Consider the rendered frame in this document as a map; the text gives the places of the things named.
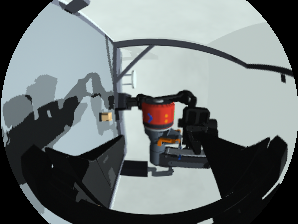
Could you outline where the tan cube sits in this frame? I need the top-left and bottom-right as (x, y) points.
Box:
(102, 113), (112, 121)

